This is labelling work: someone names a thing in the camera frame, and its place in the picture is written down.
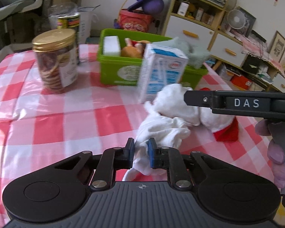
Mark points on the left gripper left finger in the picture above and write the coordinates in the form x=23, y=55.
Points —
x=109, y=162

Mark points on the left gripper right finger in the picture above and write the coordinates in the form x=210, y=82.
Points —
x=170, y=160

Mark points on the white cloth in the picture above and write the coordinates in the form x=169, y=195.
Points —
x=168, y=121

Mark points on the santa plush toy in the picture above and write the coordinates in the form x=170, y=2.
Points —
x=223, y=128

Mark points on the plush hamburger toy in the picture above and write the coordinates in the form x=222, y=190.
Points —
x=134, y=49

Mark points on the right hand purple glove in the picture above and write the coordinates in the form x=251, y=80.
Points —
x=275, y=153

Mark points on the framed picture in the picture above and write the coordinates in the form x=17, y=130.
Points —
x=277, y=48

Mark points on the pink checkered tablecloth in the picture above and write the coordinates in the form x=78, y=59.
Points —
x=38, y=128

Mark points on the green plastic bin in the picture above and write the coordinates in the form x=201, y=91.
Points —
x=117, y=70

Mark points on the blue white milk carton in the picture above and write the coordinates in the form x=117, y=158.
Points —
x=161, y=66

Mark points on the grey green plush toy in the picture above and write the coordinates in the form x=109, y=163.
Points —
x=196, y=54

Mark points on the small white desk fan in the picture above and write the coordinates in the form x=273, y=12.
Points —
x=236, y=19

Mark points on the white sponge block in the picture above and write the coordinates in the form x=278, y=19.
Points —
x=111, y=46

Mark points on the gold lid cookie jar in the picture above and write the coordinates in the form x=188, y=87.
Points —
x=56, y=58

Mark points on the wooden white shelf cabinet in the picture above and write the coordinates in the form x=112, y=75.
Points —
x=199, y=22

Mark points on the red chips bucket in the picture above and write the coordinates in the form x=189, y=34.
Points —
x=136, y=20

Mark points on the white paper shopping bag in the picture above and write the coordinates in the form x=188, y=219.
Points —
x=69, y=8

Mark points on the black yellow drink can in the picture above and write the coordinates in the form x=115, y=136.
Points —
x=71, y=21

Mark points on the purple balance ball toy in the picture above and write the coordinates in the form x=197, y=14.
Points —
x=151, y=7

